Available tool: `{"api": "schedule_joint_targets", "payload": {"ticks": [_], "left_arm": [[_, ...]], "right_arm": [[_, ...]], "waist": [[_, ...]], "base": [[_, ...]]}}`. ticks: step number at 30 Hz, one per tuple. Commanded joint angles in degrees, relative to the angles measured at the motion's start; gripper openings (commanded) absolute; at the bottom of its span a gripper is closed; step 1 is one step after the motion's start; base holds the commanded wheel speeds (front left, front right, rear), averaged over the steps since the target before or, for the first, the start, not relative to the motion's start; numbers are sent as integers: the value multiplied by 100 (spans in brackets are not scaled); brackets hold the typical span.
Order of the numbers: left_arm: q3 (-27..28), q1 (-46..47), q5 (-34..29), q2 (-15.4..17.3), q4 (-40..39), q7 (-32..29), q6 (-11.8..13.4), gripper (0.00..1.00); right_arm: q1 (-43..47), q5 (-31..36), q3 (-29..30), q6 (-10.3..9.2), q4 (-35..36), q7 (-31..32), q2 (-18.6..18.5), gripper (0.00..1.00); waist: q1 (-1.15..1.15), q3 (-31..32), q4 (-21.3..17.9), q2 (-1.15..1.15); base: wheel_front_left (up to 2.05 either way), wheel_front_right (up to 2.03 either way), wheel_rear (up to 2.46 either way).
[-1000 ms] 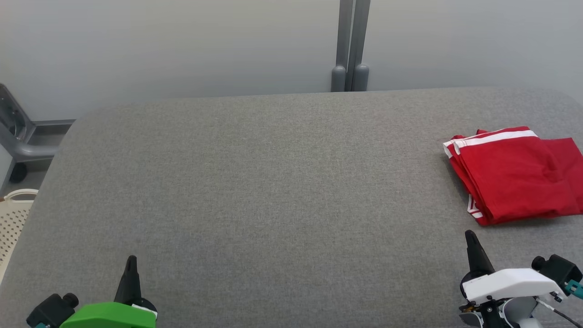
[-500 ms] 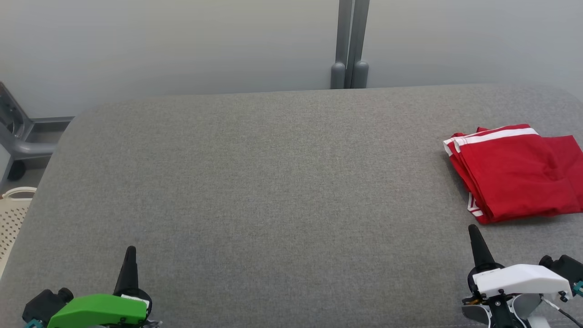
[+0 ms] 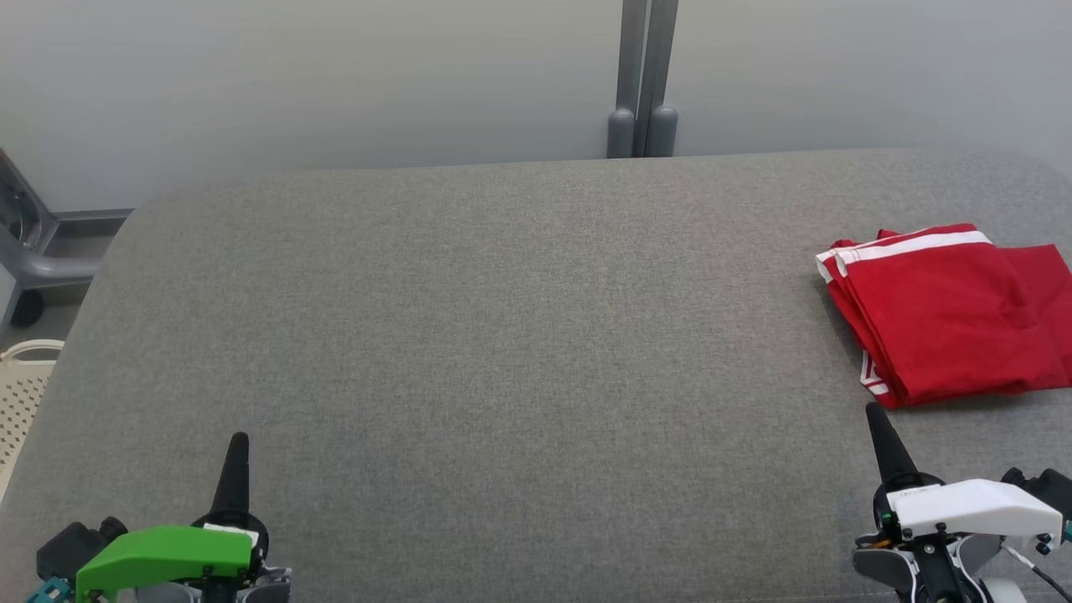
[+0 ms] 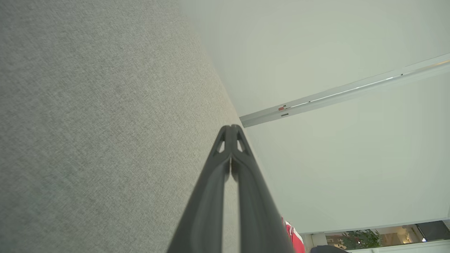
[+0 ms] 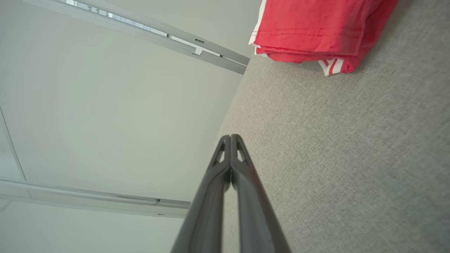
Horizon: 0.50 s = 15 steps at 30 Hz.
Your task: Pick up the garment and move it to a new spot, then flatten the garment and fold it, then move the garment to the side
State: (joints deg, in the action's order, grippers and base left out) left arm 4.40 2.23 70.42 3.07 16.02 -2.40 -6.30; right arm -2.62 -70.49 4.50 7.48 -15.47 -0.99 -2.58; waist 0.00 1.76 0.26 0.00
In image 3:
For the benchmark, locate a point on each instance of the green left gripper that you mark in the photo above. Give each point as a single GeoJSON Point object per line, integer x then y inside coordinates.
{"type": "Point", "coordinates": [159, 553]}

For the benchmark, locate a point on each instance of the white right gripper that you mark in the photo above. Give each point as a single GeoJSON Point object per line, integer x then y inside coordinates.
{"type": "Point", "coordinates": [971, 507]}

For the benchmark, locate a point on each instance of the red basketball jersey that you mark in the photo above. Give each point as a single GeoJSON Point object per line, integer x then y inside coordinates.
{"type": "Point", "coordinates": [1057, 285]}

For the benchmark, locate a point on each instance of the cream perforated laundry basket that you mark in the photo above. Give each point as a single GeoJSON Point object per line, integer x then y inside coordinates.
{"type": "Point", "coordinates": [21, 394]}

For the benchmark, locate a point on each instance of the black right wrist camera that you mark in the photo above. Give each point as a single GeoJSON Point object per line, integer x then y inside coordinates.
{"type": "Point", "coordinates": [1047, 490]}

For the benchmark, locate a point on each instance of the grey metal wheeled frame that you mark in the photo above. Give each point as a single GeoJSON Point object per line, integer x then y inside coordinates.
{"type": "Point", "coordinates": [42, 270]}

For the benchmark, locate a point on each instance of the grey double partition post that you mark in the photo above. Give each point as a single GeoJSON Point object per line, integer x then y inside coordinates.
{"type": "Point", "coordinates": [643, 75]}

